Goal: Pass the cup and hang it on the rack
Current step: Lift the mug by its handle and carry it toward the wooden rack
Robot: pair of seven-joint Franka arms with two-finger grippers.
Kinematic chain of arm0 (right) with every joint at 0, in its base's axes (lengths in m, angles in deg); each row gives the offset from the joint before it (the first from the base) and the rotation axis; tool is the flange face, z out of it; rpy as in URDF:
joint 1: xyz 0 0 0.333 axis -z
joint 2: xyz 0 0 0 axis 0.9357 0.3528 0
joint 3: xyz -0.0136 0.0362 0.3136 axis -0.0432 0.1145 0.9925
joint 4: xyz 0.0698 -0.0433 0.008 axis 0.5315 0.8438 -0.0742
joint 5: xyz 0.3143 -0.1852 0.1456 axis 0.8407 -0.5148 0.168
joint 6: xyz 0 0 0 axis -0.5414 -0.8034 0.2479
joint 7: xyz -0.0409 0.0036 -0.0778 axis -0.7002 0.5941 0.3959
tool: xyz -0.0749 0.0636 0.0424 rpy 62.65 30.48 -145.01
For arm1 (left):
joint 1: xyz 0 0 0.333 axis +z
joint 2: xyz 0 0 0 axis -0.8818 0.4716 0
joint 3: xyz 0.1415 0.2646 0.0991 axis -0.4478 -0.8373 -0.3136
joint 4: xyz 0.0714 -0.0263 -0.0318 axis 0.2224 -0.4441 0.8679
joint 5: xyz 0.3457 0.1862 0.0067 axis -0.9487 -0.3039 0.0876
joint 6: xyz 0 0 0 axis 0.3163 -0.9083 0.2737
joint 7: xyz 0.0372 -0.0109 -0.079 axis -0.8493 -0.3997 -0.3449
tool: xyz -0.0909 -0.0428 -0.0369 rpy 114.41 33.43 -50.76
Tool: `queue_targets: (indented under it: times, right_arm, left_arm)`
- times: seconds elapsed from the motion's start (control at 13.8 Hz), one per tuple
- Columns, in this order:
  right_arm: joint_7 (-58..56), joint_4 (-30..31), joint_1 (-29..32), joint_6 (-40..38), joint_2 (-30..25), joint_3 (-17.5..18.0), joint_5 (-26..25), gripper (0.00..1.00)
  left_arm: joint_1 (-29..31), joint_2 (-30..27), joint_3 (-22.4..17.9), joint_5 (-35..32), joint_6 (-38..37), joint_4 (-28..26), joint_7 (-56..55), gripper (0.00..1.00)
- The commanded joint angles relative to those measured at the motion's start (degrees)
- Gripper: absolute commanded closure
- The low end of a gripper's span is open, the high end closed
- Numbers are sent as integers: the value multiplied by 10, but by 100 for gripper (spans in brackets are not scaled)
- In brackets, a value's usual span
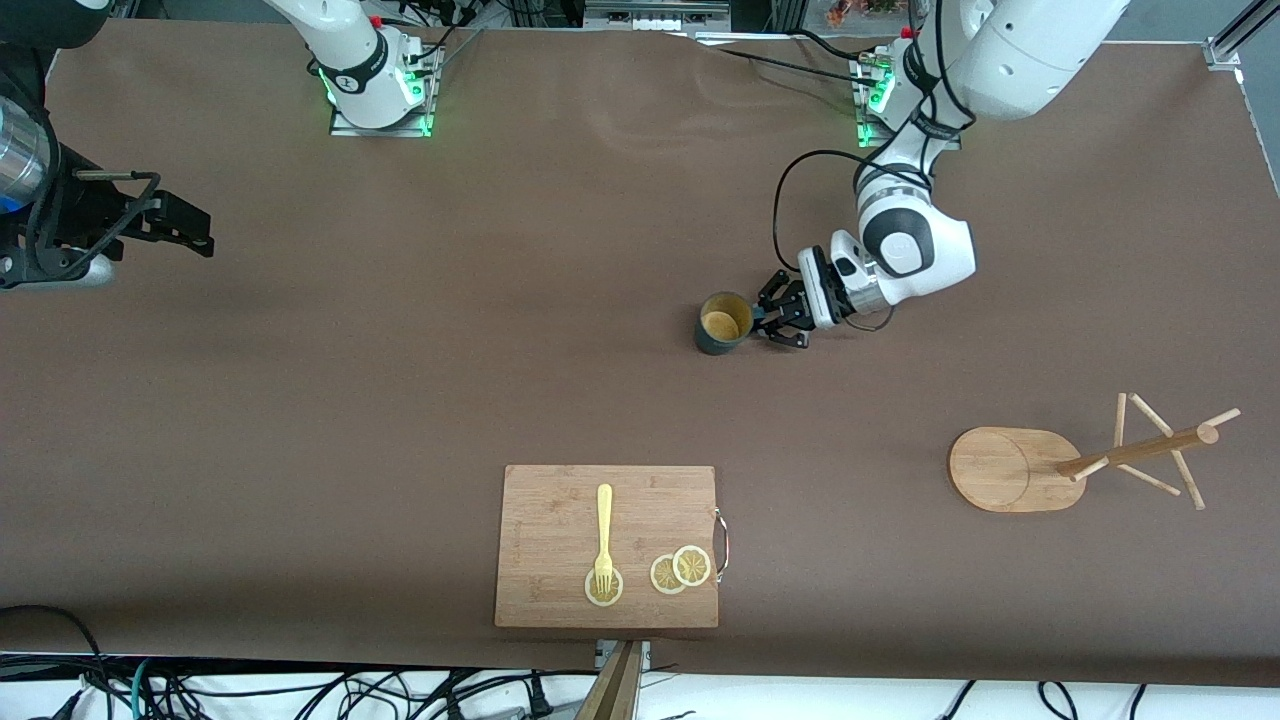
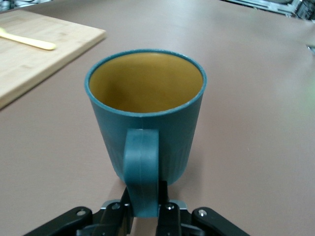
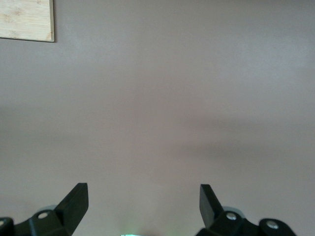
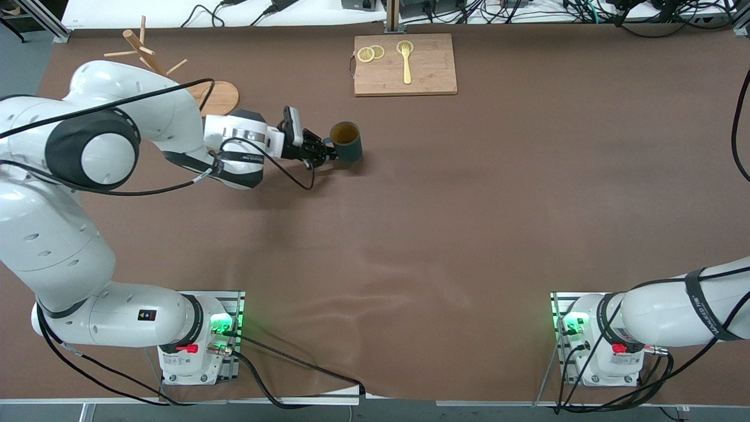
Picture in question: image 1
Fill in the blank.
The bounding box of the teal cup yellow inside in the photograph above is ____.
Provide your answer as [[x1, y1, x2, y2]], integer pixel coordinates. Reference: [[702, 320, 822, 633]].
[[695, 291, 757, 357]]

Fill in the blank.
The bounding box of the wooden cup rack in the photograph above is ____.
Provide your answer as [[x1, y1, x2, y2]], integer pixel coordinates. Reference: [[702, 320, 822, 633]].
[[948, 392, 1242, 514]]

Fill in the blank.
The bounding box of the yellow plastic fork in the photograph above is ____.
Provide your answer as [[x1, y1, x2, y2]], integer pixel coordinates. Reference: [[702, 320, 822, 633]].
[[594, 484, 615, 597]]

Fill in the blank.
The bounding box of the bamboo cutting board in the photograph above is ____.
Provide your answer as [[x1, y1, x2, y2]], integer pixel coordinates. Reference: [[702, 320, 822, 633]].
[[494, 465, 730, 630]]

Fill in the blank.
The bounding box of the white power strip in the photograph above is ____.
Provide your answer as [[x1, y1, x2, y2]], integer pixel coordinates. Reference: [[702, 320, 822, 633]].
[[585, 0, 731, 31]]

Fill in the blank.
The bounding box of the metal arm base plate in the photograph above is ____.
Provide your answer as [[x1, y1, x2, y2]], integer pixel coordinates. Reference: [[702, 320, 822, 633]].
[[328, 45, 439, 139], [855, 55, 963, 151]]

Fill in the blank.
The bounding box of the black cable on table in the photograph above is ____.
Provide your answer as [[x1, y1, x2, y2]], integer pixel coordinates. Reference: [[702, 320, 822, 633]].
[[690, 28, 881, 86]]

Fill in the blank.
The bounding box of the metal bracket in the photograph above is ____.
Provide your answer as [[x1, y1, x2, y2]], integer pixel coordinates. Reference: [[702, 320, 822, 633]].
[[595, 640, 653, 673]]

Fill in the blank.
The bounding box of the black looped cable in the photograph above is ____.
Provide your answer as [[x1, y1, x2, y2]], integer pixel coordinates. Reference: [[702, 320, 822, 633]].
[[0, 605, 113, 720]]

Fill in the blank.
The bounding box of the wooden post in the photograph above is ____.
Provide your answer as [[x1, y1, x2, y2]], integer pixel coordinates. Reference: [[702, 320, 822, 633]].
[[575, 640, 644, 720]]

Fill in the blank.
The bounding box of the teal cable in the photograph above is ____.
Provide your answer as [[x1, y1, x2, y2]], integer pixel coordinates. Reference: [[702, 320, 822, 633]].
[[128, 655, 166, 720]]

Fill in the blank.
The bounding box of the aluminium frame profile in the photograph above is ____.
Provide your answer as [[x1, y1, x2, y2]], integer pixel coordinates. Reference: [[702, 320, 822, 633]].
[[1205, 0, 1280, 71]]

